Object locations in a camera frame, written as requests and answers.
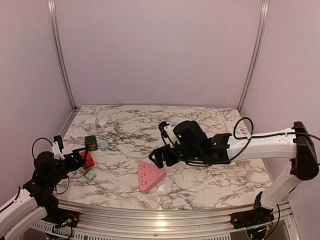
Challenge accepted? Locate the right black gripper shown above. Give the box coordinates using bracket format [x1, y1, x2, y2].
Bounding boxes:
[148, 143, 203, 169]

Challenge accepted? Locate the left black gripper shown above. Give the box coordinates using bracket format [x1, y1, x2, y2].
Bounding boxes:
[47, 147, 88, 189]

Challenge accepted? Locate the red cube socket adapter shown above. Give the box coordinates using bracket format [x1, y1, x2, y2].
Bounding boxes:
[83, 151, 96, 170]

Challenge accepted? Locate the pink triangular power strip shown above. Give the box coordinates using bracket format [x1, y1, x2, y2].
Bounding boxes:
[137, 161, 167, 194]

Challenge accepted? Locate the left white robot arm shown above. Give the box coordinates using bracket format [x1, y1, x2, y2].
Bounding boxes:
[0, 147, 89, 240]

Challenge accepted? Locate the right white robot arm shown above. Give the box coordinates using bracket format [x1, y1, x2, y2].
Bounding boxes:
[148, 120, 320, 224]

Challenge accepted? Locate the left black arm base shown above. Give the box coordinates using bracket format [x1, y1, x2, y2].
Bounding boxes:
[42, 208, 80, 228]

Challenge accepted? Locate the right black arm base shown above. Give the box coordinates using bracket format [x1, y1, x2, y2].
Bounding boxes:
[230, 191, 275, 229]

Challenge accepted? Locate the dark green cube adapter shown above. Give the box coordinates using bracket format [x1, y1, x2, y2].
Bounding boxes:
[84, 135, 98, 151]

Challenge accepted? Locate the light blue cube charger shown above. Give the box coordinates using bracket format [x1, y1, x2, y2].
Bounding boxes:
[99, 141, 110, 151]

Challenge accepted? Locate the light green cube charger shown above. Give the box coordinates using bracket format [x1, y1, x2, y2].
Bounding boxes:
[84, 169, 97, 183]

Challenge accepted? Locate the white charger left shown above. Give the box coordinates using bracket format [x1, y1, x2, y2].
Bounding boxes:
[84, 116, 97, 131]

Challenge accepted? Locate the white multicolour power strip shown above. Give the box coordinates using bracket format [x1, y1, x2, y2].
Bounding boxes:
[224, 119, 250, 141]

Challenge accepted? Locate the white coiled power cord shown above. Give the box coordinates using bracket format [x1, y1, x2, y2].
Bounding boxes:
[192, 111, 226, 141]

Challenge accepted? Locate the aluminium front table rail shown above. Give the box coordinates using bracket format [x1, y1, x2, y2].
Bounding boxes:
[29, 199, 295, 240]

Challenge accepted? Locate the right aluminium corner post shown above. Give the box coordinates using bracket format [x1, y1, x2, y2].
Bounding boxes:
[237, 0, 270, 113]

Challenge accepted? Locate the aluminium corner post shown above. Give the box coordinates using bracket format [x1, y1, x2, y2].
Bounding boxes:
[237, 0, 270, 113]
[47, 0, 77, 112]

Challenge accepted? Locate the left aluminium corner post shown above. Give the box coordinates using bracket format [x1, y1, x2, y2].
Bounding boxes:
[47, 0, 77, 112]

